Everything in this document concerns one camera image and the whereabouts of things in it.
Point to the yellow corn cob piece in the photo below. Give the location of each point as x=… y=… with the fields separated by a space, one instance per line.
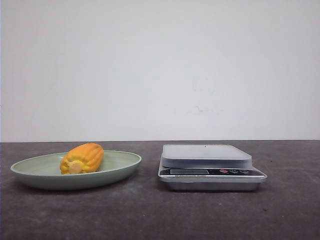
x=85 y=158

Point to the silver digital kitchen scale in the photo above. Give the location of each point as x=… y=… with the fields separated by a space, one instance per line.
x=208 y=167

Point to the light green plate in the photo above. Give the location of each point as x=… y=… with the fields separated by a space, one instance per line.
x=43 y=172

